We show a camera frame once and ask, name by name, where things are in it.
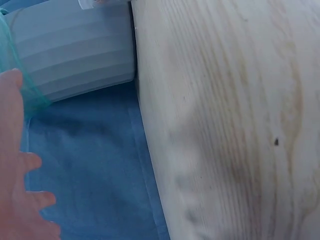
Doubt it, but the white ribbed cup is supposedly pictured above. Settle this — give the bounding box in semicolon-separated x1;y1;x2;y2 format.
0;1;138;104

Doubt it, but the person's left hand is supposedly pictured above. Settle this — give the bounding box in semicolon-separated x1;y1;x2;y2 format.
0;67;62;240

